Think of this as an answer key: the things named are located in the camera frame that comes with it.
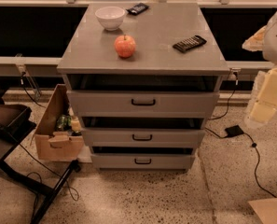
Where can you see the red apple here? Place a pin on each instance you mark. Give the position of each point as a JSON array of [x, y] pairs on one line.
[[125, 46]]

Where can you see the grey drawer cabinet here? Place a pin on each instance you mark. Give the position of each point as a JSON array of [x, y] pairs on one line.
[[91, 63]]

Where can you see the grey top drawer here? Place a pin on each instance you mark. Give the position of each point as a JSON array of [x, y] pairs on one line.
[[143, 104]]

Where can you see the grey drawer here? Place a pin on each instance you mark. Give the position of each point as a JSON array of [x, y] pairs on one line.
[[143, 104], [153, 162], [114, 137]]

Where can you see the black power adapter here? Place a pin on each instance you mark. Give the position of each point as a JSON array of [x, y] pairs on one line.
[[234, 131]]

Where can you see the yellow bottle in box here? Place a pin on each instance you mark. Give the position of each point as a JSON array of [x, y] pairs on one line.
[[75, 124]]

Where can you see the black folding table stand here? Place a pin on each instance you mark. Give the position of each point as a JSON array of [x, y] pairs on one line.
[[14, 128]]

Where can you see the grey bottom drawer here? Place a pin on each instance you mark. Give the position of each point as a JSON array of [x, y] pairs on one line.
[[153, 162]]

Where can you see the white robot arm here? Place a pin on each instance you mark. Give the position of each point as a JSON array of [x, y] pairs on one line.
[[264, 40]]

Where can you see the black remote control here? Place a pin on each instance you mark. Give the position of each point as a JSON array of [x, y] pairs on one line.
[[189, 43]]

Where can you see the metal window rail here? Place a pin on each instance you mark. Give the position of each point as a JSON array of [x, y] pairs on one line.
[[47, 67]]

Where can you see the brown cardboard box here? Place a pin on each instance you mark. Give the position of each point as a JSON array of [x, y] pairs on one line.
[[51, 144]]

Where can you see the cardboard piece on floor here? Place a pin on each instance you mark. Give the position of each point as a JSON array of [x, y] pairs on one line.
[[266, 210]]

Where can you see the white ceramic bowl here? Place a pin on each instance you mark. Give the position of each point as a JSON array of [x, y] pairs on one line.
[[110, 17]]

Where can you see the black snack packet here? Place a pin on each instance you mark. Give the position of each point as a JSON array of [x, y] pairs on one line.
[[138, 9]]

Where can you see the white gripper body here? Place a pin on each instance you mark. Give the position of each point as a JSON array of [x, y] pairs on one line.
[[276, 39]]

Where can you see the grey middle drawer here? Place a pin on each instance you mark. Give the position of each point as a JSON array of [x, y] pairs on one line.
[[114, 137]]

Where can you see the green bottle in box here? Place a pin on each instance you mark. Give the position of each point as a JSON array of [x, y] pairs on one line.
[[63, 123]]

